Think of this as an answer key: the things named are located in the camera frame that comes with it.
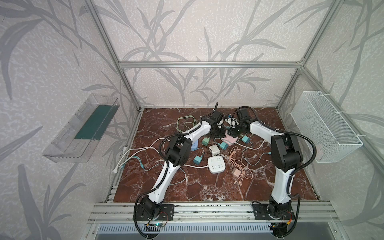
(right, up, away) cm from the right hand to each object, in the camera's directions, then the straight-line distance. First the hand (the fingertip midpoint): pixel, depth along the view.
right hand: (232, 126), depth 102 cm
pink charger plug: (-1, -26, -16) cm, 31 cm away
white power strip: (-12, -22, -14) cm, 29 cm away
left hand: (-4, -4, -2) cm, 6 cm away
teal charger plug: (-24, -20, -12) cm, 33 cm away
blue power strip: (-25, -12, -6) cm, 29 cm away
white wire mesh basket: (+32, -3, -40) cm, 51 cm away
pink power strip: (-2, -9, -4) cm, 10 cm away
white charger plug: (-13, -15, -8) cm, 21 cm away
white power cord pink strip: (+11, -14, -5) cm, 19 cm away
